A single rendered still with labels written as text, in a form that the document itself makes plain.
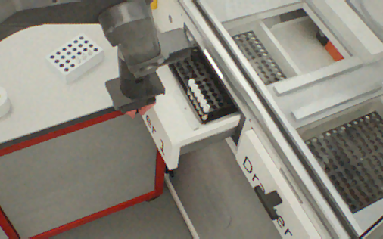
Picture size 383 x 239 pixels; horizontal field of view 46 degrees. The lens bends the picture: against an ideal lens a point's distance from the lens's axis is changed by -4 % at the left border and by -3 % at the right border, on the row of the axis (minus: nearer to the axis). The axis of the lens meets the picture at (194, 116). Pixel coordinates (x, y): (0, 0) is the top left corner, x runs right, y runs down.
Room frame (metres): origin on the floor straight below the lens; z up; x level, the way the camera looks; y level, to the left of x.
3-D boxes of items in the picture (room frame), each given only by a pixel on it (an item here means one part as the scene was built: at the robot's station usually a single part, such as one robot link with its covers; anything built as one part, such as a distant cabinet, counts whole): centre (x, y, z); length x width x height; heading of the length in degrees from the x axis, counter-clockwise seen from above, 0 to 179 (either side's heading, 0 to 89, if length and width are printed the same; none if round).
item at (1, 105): (0.58, 0.48, 0.78); 0.07 x 0.07 x 0.04
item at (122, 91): (0.54, 0.12, 1.01); 0.10 x 0.07 x 0.07; 123
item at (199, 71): (0.70, -0.06, 0.87); 0.22 x 0.18 x 0.06; 124
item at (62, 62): (0.75, 0.33, 0.78); 0.12 x 0.08 x 0.04; 146
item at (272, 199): (0.39, -0.17, 0.91); 0.07 x 0.04 x 0.01; 34
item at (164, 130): (0.59, 0.11, 0.87); 0.29 x 0.02 x 0.11; 34
